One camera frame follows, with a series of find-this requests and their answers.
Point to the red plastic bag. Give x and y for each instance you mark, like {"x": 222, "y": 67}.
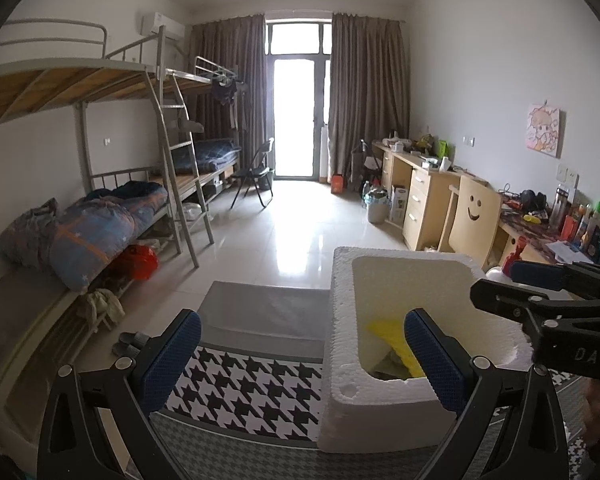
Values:
{"x": 137, "y": 262}

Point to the black folding chair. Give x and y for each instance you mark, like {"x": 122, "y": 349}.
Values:
{"x": 252, "y": 175}

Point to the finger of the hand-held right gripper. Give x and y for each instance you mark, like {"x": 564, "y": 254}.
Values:
{"x": 500, "y": 297}
{"x": 535, "y": 275}

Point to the white wall switch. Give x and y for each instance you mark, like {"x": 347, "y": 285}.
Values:
{"x": 567, "y": 175}

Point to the clear drinking bottle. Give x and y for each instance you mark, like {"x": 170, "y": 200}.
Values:
{"x": 560, "y": 210}

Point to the yellow cloth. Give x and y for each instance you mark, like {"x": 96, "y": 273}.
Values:
{"x": 387, "y": 335}

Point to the glass balcony door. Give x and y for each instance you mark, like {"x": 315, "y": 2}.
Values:
{"x": 297, "y": 110}

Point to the wooden smiley face chair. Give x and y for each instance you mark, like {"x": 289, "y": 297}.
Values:
{"x": 472, "y": 220}

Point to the dark blue folded quilt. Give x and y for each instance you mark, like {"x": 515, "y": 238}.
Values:
{"x": 210, "y": 152}

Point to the green box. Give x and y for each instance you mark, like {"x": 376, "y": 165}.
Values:
{"x": 443, "y": 148}

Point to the orange bag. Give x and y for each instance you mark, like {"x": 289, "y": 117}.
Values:
{"x": 337, "y": 184}

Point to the brown curtain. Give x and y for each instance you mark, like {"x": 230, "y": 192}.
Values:
{"x": 230, "y": 85}
{"x": 367, "y": 100}

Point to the grey slipper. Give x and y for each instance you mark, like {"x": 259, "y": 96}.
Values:
{"x": 137, "y": 340}
{"x": 124, "y": 350}

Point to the small yellow item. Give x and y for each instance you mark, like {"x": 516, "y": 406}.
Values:
{"x": 533, "y": 219}

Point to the folded dark chair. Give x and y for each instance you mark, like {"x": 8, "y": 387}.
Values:
{"x": 372, "y": 162}

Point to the cartoon wall picture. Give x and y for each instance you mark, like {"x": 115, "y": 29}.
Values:
{"x": 545, "y": 130}

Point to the black headphones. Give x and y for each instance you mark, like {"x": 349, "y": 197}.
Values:
{"x": 532, "y": 200}

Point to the white papers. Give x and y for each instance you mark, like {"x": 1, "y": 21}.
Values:
{"x": 567, "y": 251}

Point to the white foam box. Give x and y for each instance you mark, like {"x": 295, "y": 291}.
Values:
{"x": 345, "y": 310}

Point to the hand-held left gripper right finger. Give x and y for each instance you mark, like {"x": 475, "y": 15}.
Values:
{"x": 430, "y": 360}

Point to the row of toiletry bottles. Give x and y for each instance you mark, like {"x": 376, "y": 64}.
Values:
{"x": 590, "y": 235}

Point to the white air conditioner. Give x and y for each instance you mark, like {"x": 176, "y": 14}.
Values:
{"x": 162, "y": 24}

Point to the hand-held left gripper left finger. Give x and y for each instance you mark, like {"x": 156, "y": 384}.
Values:
{"x": 172, "y": 360}

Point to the white trash bin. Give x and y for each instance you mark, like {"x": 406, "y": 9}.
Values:
{"x": 378, "y": 207}

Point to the grey bundled cloth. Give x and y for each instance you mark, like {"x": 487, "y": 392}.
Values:
{"x": 27, "y": 235}

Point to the houndstooth tablecloth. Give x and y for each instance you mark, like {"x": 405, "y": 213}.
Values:
{"x": 240, "y": 390}

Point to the dark hanging clothes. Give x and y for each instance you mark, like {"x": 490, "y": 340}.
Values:
{"x": 224, "y": 91}

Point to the beige crumpled cloth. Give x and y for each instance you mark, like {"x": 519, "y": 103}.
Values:
{"x": 102, "y": 307}

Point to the white cardboard box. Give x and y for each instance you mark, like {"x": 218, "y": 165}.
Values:
{"x": 399, "y": 205}

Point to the red plastic toy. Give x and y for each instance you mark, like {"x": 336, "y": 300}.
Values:
{"x": 515, "y": 255}

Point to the blue star print quilt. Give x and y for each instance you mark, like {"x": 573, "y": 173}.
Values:
{"x": 100, "y": 230}

